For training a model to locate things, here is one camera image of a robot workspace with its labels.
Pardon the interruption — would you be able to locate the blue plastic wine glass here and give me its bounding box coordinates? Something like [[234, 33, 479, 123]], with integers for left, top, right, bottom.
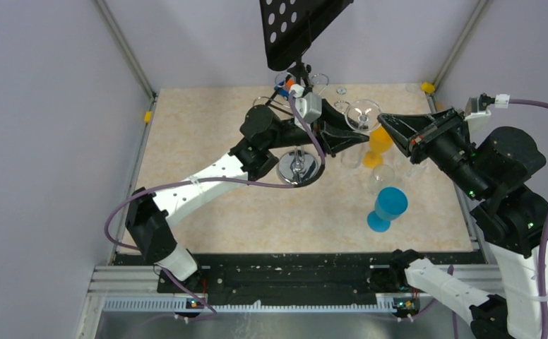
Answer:
[[367, 186, 409, 232]]

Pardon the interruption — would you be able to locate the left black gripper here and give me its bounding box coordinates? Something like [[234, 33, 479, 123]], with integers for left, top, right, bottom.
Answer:
[[265, 99, 369, 157]]

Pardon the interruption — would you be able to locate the yellow plastic wine glass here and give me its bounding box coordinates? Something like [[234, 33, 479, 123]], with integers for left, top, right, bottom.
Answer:
[[362, 126, 393, 168]]

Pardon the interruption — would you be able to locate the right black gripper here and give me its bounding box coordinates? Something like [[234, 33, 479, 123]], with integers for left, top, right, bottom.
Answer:
[[376, 105, 487, 199]]

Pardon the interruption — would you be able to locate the clear wine glass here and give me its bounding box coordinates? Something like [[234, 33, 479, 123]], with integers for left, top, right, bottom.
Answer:
[[335, 99, 381, 170], [368, 164, 396, 196], [404, 161, 428, 180]]

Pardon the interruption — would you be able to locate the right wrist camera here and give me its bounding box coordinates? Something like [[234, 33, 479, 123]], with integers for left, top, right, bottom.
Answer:
[[464, 93, 511, 135]]

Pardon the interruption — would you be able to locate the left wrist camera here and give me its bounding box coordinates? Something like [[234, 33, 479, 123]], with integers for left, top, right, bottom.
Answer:
[[288, 84, 323, 131]]

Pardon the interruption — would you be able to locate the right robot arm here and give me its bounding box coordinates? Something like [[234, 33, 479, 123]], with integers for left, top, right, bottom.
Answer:
[[378, 109, 548, 338]]

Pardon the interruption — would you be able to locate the clear wine glass back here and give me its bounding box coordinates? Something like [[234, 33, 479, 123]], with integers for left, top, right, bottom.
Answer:
[[335, 99, 381, 170]]

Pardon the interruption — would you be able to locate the black front rail base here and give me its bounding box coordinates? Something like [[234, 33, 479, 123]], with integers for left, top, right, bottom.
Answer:
[[91, 251, 490, 323]]

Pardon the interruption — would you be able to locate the black music stand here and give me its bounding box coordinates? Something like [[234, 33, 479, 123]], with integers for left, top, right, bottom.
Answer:
[[259, 0, 353, 84]]

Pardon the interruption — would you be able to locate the chrome wine glass rack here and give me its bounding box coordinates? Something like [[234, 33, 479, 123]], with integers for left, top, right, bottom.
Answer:
[[251, 71, 330, 186]]

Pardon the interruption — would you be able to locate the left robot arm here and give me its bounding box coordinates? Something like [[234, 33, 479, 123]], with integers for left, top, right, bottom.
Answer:
[[124, 97, 378, 292]]

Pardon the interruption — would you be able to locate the blue orange toy car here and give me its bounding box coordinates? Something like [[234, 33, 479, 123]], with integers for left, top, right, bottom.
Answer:
[[274, 78, 295, 100]]

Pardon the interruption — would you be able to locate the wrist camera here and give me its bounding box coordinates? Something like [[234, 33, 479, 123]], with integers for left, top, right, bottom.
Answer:
[[464, 93, 511, 135], [288, 84, 323, 131]]

